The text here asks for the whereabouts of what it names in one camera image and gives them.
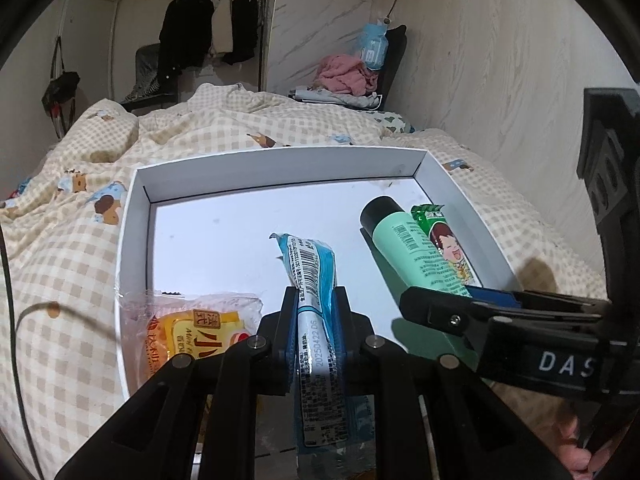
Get black hanging jacket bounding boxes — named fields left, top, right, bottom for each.
left=157, top=0, right=216, bottom=93

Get blue tissue pack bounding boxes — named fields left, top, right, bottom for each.
left=357, top=22, right=390, bottom=71

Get black hanging garment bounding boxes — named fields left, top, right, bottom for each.
left=222, top=0, right=261, bottom=66

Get white hanging garment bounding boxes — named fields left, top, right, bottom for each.
left=210, top=0, right=236, bottom=56

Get black cable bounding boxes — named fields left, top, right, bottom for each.
left=0, top=232, right=121, bottom=471

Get green tube with black cap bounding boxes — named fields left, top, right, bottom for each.
left=360, top=196, right=481, bottom=361

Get bun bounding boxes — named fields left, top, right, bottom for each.
left=120, top=290, right=263, bottom=386

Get heart print pillow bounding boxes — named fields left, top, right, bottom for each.
left=372, top=110, right=416, bottom=135

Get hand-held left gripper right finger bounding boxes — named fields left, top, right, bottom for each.
left=332, top=285, right=576, bottom=480

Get black hanging bag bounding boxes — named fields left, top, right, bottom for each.
left=41, top=37, right=81, bottom=138

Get green cartoon snack packet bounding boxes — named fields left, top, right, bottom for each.
left=411, top=203, right=476, bottom=291

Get checkered printed blanket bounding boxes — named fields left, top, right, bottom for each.
left=0, top=82, right=608, bottom=480

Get pink cloth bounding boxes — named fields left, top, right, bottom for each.
left=314, top=54, right=381, bottom=97

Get person's right hand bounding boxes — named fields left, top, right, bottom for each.
left=552, top=402, right=628, bottom=476

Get grey folded clothes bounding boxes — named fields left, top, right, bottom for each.
left=289, top=85, right=383, bottom=110

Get black chair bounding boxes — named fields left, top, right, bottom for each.
left=372, top=25, right=408, bottom=111

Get blue snack packet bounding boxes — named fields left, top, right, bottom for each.
left=269, top=232, right=376, bottom=480

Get white cardboard box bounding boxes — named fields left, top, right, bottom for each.
left=114, top=145, right=518, bottom=401

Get striped grey garment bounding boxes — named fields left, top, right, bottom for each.
left=120, top=42, right=181, bottom=111

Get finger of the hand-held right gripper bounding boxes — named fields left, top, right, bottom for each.
left=399, top=286, right=601, bottom=341
left=467, top=286, right=613, bottom=313

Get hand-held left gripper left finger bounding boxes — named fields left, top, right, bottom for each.
left=52, top=285, right=301, bottom=480

